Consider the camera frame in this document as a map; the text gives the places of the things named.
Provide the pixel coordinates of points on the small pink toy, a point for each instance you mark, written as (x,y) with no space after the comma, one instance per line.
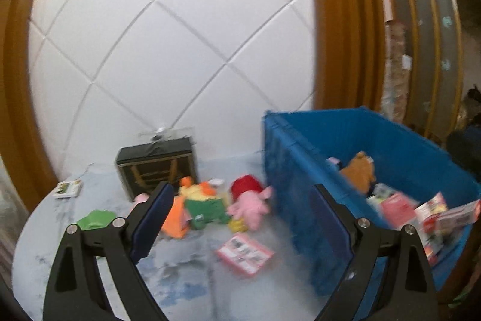
(141,198)

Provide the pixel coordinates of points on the green and orange plush toy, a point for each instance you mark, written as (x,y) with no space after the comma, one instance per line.
(204,210)

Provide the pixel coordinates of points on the blue storage bin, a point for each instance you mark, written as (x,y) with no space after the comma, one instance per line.
(394,148)

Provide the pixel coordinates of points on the grey and red box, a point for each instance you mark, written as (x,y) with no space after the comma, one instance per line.
(460,217)

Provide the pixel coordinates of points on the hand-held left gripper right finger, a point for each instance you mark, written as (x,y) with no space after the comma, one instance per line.
(330,223)

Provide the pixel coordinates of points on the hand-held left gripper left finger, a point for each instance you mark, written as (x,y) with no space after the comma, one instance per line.
(154,219)

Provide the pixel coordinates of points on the wooden slat rack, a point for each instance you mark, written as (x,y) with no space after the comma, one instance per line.
(436,42)

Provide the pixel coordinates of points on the wooden door frame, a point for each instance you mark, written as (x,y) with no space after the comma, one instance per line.
(345,24)
(18,80)

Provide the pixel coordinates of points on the pink card packet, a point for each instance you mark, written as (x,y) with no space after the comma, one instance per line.
(244,253)

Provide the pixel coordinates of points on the small white packet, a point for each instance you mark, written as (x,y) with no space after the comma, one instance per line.
(379,191)

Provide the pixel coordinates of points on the pink pig plush red dress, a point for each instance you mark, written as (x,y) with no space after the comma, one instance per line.
(248,206)

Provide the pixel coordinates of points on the white and red packet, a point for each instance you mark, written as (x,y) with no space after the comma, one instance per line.
(430,219)

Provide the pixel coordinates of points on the dark cloth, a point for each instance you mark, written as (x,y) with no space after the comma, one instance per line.
(466,144)

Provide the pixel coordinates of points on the black gift bag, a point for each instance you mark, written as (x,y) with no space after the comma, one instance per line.
(150,163)

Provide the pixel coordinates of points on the white pleated curtain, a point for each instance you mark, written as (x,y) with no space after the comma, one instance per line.
(9,223)

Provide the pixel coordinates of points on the brown plush toy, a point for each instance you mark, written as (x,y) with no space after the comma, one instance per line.
(359,168)

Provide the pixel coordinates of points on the patterned hanging cloth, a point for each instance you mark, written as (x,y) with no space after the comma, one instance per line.
(394,80)

